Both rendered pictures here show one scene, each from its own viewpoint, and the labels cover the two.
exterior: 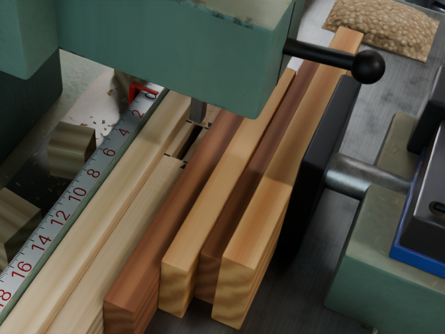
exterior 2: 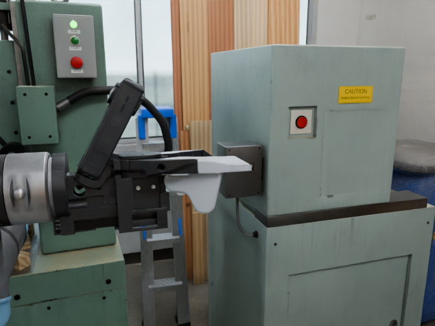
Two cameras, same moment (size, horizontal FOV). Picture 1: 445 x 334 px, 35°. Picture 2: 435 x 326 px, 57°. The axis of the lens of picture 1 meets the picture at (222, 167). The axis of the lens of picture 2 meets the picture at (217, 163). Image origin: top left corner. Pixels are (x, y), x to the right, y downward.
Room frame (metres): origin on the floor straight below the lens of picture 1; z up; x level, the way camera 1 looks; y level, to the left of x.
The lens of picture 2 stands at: (1.69, -0.05, 1.34)
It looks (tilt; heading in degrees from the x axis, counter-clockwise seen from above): 13 degrees down; 144
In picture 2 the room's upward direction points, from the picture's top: straight up
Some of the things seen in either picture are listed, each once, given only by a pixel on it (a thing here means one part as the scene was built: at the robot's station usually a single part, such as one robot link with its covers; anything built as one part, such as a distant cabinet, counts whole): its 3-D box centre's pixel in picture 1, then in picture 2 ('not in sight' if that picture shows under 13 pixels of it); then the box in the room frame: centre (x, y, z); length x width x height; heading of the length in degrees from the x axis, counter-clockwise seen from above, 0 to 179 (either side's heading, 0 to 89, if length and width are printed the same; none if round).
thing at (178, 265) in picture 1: (232, 179); not in sight; (0.31, -0.01, 0.93); 0.20 x 0.02 x 0.06; 164
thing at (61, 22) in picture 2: not in sight; (75, 47); (0.57, 0.29, 1.40); 0.10 x 0.06 x 0.16; 74
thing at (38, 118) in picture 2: not in sight; (39, 114); (0.55, 0.19, 1.23); 0.09 x 0.08 x 0.15; 74
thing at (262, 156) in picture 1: (265, 168); not in sight; (0.33, -0.03, 0.93); 0.21 x 0.02 x 0.05; 164
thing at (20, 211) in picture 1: (7, 231); (26, 229); (0.31, 0.16, 0.82); 0.04 x 0.04 x 0.05; 65
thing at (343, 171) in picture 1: (361, 181); not in sight; (0.31, -0.09, 0.95); 0.09 x 0.07 x 0.09; 164
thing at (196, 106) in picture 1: (200, 91); not in sight; (0.35, 0.02, 0.97); 0.01 x 0.01 x 0.05; 74
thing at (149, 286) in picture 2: not in sight; (160, 220); (-0.06, 0.85, 0.58); 0.27 x 0.25 x 1.16; 160
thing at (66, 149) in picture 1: (72, 152); (23, 241); (0.41, 0.13, 0.82); 0.03 x 0.03 x 0.04; 86
